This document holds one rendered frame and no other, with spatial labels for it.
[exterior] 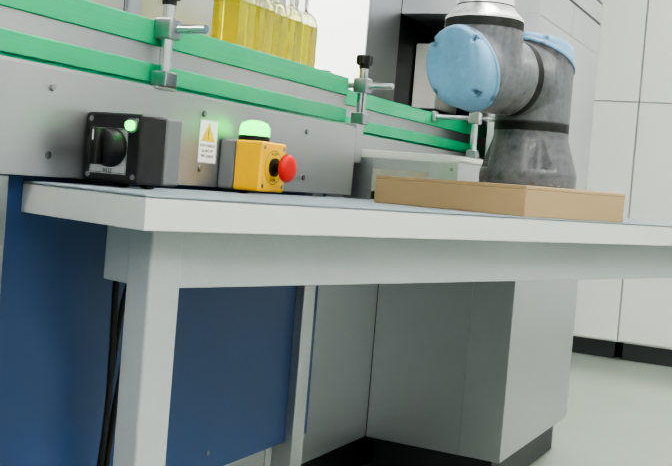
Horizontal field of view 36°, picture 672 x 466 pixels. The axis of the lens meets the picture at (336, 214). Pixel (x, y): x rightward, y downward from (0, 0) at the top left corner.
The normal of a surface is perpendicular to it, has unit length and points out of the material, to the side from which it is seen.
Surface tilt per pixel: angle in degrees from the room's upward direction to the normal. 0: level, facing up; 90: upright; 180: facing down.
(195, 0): 90
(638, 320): 90
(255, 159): 90
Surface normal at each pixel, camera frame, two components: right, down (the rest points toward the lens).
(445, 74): -0.72, 0.10
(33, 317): 0.89, 0.09
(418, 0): -0.44, -0.01
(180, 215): 0.72, 0.08
